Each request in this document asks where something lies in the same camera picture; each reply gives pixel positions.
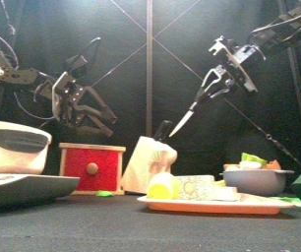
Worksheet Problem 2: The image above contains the orange toy food piece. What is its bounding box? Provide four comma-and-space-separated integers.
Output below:
263, 158, 283, 171

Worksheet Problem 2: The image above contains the green toy vegetable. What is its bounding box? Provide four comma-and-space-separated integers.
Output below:
240, 152, 268, 167

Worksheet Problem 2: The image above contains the grey toy pot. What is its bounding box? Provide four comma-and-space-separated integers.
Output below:
219, 168, 295, 197

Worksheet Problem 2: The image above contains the small green toy piece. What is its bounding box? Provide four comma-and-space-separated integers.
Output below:
95, 190, 115, 198

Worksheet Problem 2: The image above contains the wooden knife block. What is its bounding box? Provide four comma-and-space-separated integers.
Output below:
119, 135, 179, 195

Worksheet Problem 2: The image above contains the yellow toy corn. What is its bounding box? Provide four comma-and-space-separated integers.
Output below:
145, 171, 183, 200

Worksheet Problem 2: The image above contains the white toy appliance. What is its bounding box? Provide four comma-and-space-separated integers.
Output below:
0, 119, 81, 208

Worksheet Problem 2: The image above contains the white toy food piece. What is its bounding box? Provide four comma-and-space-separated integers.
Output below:
238, 160, 263, 171

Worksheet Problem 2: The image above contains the metal frame pole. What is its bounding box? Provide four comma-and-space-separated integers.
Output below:
144, 0, 155, 138

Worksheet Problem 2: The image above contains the toy knife black handle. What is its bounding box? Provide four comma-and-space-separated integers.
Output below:
168, 88, 223, 138

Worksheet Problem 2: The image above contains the pale toy cheese block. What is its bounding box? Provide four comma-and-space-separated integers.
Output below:
175, 174, 242, 202

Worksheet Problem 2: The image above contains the orange plate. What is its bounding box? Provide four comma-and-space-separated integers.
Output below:
136, 193, 296, 216

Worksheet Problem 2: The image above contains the red wooden drawer box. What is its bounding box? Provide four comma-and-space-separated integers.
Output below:
57, 142, 127, 196

